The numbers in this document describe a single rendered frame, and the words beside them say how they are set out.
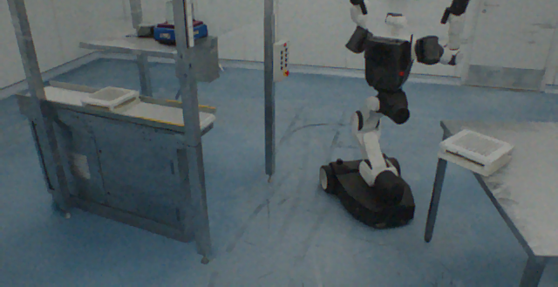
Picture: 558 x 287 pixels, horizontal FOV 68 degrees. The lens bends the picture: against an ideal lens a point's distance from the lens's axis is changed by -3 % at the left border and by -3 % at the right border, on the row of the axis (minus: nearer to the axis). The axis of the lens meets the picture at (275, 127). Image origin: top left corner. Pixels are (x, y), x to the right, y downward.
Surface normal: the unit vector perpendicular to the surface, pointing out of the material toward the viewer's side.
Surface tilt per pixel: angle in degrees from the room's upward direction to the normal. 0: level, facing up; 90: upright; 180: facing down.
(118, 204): 90
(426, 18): 90
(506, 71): 90
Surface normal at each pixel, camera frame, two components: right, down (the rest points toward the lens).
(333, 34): -0.25, 0.40
